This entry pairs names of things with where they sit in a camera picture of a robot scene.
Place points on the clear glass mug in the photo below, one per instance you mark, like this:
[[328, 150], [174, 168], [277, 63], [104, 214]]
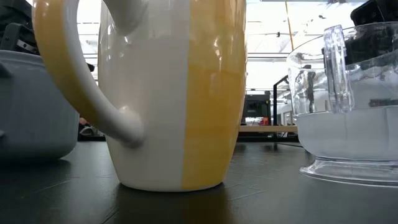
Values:
[[351, 133]]

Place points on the black box machine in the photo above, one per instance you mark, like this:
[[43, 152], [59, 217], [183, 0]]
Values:
[[256, 105]]

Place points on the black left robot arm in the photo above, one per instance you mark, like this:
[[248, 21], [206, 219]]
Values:
[[15, 18]]

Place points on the wooden shelf with black frame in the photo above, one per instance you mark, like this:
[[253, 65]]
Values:
[[267, 128]]

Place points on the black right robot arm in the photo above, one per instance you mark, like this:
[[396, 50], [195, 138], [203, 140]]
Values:
[[373, 12]]

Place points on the yellow and white ceramic mug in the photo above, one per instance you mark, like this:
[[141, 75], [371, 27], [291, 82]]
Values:
[[161, 93]]

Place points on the grey plastic mug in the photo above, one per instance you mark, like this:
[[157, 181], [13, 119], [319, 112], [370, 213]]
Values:
[[34, 105]]

